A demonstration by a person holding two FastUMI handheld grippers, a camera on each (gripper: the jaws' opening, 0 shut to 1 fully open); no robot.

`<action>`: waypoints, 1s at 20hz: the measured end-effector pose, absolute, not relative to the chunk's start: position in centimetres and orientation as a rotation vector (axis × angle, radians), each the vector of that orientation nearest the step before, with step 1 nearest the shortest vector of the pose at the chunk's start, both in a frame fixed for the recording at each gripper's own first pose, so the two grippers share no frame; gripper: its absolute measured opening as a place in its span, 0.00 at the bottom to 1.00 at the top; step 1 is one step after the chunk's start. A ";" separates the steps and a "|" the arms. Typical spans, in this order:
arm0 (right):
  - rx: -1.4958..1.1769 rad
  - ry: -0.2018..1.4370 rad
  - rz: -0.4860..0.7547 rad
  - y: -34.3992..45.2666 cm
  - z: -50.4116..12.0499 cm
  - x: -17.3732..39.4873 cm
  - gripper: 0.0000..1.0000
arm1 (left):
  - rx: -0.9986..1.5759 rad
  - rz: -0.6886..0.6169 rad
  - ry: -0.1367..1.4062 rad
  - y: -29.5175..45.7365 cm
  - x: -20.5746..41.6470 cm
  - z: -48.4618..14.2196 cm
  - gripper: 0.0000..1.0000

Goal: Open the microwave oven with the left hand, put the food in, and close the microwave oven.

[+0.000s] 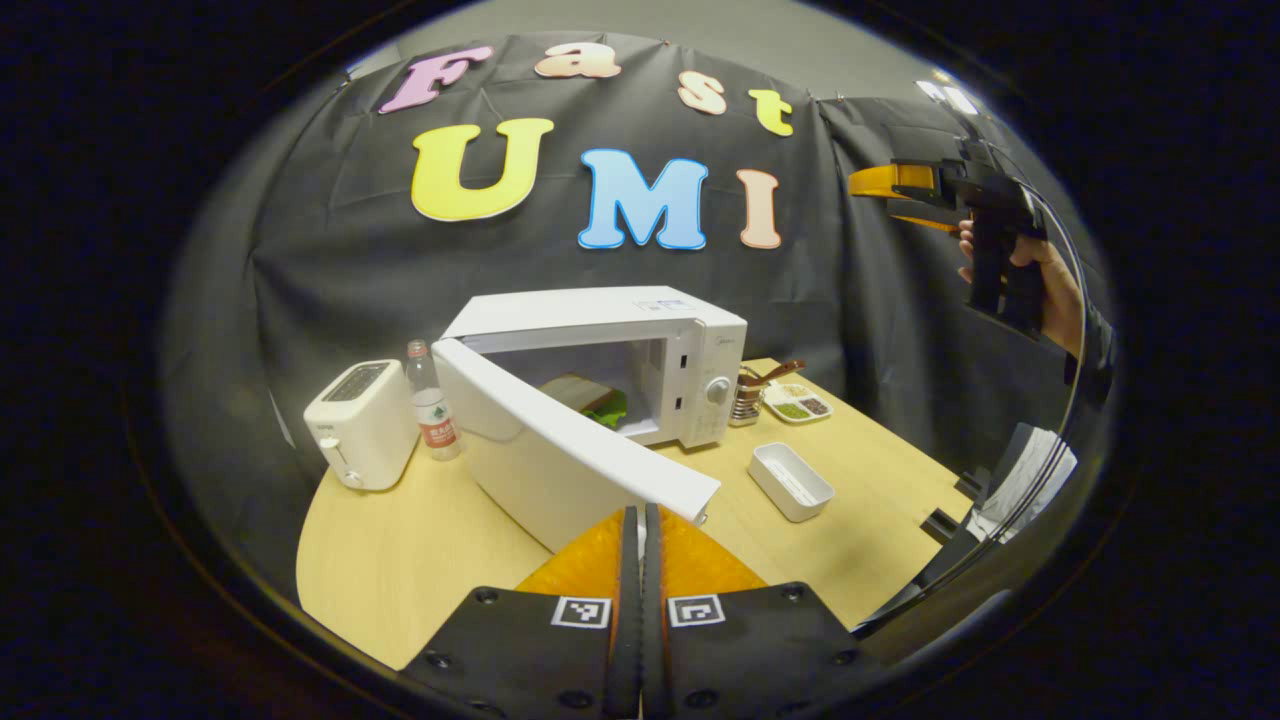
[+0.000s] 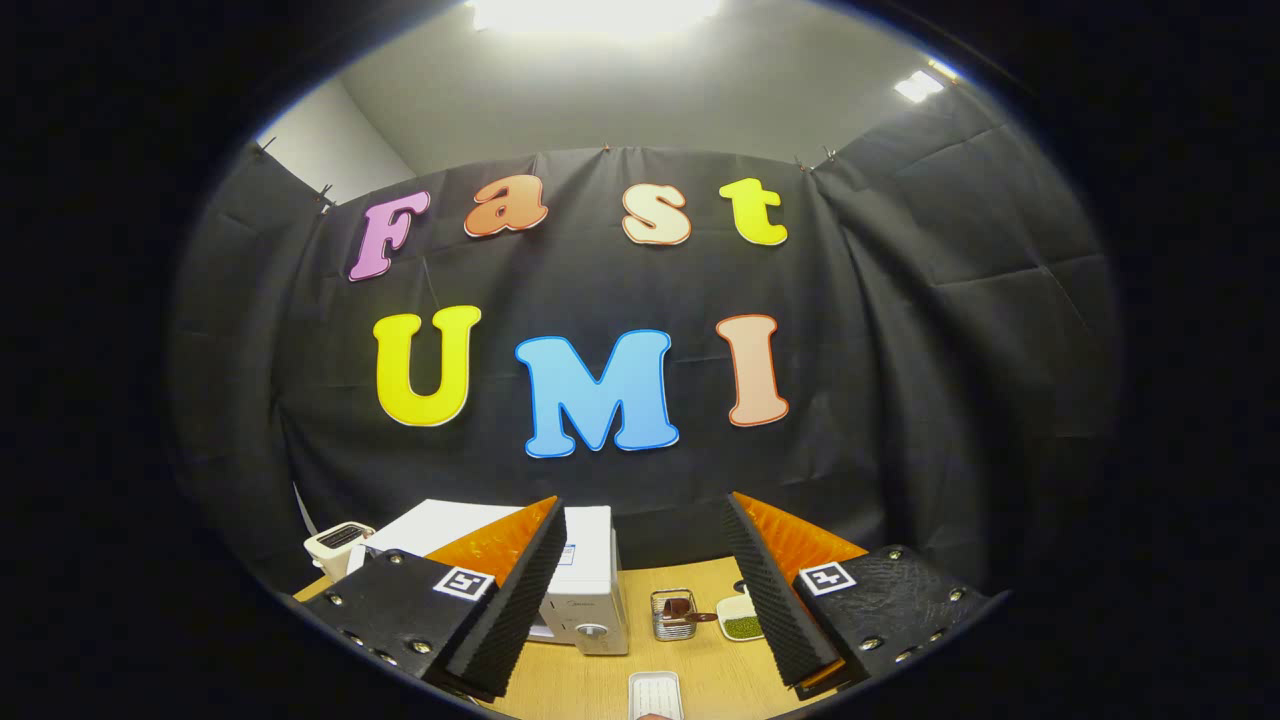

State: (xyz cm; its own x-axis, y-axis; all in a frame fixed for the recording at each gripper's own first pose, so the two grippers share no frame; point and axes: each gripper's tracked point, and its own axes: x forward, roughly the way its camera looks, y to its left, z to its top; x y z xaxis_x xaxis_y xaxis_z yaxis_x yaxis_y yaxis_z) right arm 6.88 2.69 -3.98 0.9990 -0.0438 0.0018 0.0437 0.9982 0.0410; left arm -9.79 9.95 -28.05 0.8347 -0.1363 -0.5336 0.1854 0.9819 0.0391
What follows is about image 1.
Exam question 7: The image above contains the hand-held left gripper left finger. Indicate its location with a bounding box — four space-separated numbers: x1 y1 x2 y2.
400 505 641 720

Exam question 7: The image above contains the white toaster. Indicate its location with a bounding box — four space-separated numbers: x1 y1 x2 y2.
303 360 421 491

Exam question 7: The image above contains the white cloth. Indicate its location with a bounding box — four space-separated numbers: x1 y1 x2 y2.
975 425 1079 541

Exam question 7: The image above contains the bread and lettuce sandwich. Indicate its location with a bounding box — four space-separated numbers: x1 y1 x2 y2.
540 373 631 431

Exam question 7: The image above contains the white microwave oven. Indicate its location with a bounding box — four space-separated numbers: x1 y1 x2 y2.
432 287 749 554

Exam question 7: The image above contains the small ceiling light panel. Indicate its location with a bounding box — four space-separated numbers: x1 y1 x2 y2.
915 80 981 116

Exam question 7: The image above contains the white rectangular tray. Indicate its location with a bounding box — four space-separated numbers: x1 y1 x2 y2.
748 443 836 523

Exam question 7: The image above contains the white divided dish with beans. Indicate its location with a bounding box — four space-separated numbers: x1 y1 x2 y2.
762 383 833 424

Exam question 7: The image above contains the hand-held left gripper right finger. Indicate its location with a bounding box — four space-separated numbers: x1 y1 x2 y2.
645 503 886 720

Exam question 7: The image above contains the clear plastic water bottle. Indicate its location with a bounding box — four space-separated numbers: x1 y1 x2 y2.
405 340 463 461

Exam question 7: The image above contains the black backdrop cloth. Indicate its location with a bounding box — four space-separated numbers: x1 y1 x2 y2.
165 30 1116 601

